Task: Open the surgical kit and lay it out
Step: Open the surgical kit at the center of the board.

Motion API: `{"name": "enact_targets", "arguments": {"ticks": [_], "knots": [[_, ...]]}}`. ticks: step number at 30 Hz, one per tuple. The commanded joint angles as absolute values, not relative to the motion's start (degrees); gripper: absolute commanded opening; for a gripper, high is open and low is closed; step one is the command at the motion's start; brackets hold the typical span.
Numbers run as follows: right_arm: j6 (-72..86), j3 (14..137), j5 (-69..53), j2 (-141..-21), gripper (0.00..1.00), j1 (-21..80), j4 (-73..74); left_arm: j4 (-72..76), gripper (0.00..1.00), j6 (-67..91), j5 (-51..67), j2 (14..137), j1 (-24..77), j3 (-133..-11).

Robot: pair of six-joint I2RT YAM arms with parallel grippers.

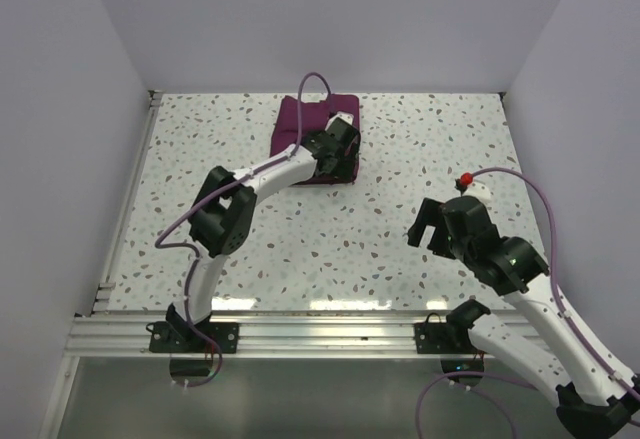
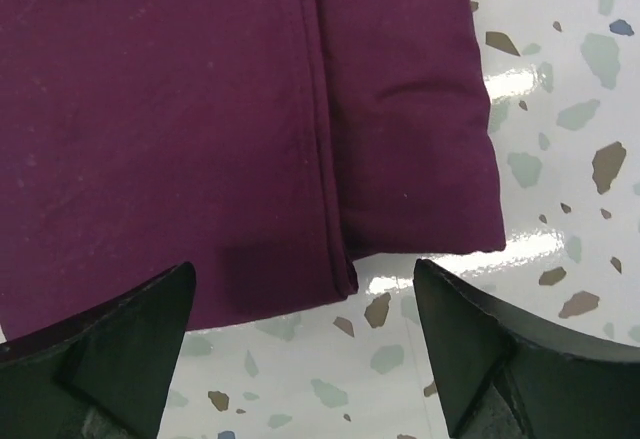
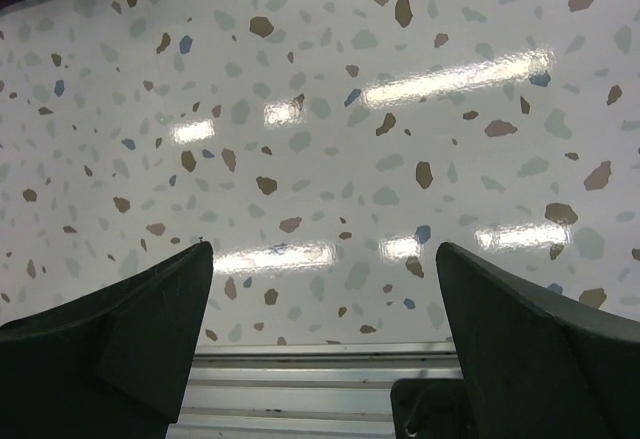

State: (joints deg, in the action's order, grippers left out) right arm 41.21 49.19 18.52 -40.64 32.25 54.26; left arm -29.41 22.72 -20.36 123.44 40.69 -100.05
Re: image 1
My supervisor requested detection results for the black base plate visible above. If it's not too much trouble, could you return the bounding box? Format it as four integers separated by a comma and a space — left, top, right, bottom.
145, 321, 240, 354
413, 313, 476, 355

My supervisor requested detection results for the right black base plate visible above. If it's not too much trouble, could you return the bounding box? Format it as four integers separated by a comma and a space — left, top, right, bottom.
413, 313, 476, 355

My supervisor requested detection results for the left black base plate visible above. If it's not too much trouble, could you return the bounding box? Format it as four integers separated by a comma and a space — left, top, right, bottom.
145, 321, 240, 354

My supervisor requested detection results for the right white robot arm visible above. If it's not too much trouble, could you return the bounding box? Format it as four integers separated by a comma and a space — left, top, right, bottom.
408, 195, 639, 438

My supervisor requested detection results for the aluminium left side rail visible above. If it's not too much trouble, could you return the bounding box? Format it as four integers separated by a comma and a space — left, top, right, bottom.
90, 90, 164, 315

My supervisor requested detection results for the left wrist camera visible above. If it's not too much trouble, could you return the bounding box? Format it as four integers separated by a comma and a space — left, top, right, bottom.
328, 111, 354, 125

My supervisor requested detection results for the purple surgical wrap cloth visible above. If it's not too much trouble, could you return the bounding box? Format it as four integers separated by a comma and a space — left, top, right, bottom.
269, 94, 361, 186

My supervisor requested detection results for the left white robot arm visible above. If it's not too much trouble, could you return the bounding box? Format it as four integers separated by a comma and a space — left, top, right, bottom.
160, 112, 360, 352

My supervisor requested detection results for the aluminium rail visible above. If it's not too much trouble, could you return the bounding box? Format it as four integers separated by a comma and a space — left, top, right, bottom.
90, 90, 164, 315
64, 311, 551, 360

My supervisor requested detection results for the aluminium front rail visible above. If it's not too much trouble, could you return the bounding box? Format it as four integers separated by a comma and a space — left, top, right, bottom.
64, 311, 551, 360

